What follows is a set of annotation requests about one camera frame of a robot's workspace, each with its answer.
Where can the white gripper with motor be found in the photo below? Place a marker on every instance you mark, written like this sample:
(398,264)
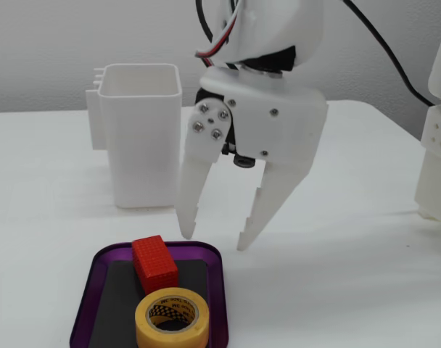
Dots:
(278,123)

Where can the yellow tape roll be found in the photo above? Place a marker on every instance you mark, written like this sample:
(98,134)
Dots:
(169,336)

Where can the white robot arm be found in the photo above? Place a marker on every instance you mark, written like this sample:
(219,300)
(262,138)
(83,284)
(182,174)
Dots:
(271,25)

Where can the white plastic container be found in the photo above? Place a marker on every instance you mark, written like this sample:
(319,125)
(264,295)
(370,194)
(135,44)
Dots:
(140,145)

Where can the red textured block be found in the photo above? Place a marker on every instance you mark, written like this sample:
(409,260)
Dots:
(151,261)

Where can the black mat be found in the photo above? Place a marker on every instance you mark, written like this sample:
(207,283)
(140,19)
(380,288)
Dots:
(111,301)

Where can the purple tray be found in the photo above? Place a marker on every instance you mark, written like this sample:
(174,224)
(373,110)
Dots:
(93,290)

